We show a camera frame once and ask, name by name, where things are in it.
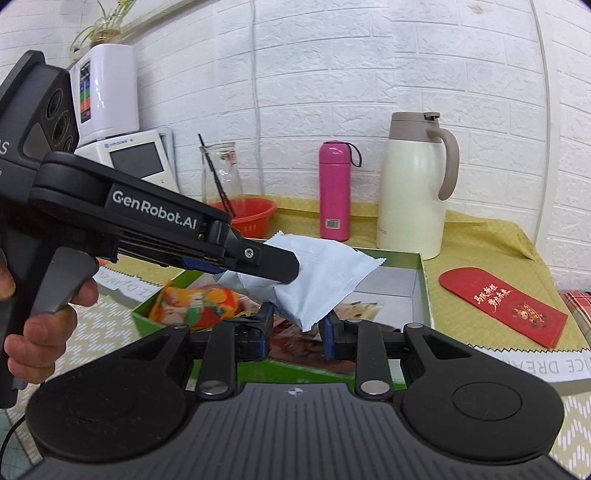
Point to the orange green snack packet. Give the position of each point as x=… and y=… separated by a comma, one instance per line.
x=194, y=309

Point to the white water purifier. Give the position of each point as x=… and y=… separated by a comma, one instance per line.
x=113, y=92

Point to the red nut snack packet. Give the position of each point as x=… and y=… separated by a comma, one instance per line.
x=300, y=348

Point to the cream snack packet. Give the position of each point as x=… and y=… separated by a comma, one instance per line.
x=364, y=311

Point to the clear glass carafe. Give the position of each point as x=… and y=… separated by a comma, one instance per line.
x=226, y=180

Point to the patterned tablecloth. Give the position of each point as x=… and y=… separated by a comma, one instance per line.
x=531, y=367

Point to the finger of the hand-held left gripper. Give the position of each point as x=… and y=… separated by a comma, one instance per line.
x=268, y=265

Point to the person's left hand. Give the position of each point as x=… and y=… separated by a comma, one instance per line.
x=41, y=346

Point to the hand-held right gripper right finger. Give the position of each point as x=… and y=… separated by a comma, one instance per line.
x=328, y=339

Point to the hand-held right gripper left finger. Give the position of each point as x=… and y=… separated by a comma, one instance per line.
x=266, y=332

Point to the yellow cloth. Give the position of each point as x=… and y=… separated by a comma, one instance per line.
x=489, y=240

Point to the black chopstick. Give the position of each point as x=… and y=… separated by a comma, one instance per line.
x=217, y=177

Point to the green potted plant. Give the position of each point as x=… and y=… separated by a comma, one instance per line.
x=107, y=33

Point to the white wall pipe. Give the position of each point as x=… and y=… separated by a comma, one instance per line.
x=546, y=138
x=255, y=92

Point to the green cardboard box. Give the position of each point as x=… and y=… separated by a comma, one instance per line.
x=397, y=284

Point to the cream thermal jug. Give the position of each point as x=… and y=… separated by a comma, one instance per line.
x=408, y=198

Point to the red plastic basket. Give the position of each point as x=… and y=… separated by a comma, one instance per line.
x=254, y=217

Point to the pink insulated bottle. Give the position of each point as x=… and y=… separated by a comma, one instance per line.
x=334, y=198

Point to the red envelope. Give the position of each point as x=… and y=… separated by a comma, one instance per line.
x=498, y=300

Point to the red plaid cloth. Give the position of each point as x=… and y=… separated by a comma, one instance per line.
x=577, y=309

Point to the white pillow snack packet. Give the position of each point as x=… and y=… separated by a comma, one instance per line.
x=323, y=272

